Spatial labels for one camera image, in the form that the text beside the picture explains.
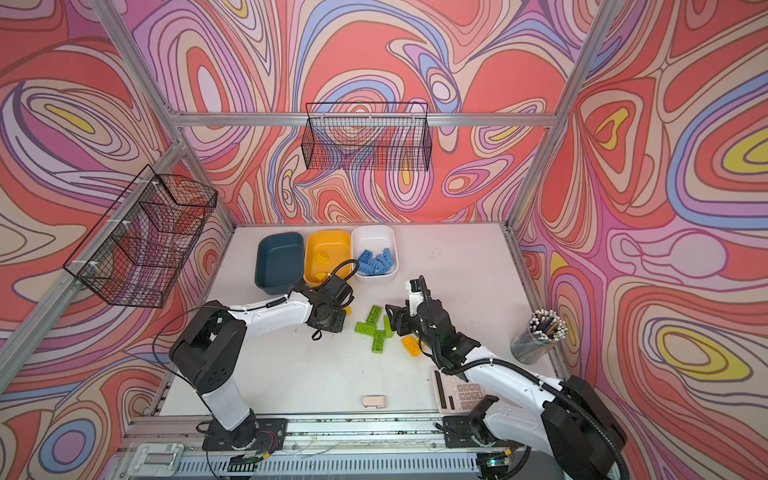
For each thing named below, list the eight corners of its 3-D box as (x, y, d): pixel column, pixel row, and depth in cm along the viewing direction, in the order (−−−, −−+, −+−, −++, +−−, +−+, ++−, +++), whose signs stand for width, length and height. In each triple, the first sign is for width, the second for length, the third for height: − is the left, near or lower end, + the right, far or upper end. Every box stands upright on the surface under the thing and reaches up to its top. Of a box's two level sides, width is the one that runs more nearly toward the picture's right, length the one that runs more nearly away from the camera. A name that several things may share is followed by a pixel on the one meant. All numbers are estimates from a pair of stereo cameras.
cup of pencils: (513, 365, 87) (539, 339, 72) (506, 339, 92) (529, 309, 78) (541, 365, 87) (572, 339, 72) (532, 339, 92) (559, 309, 78)
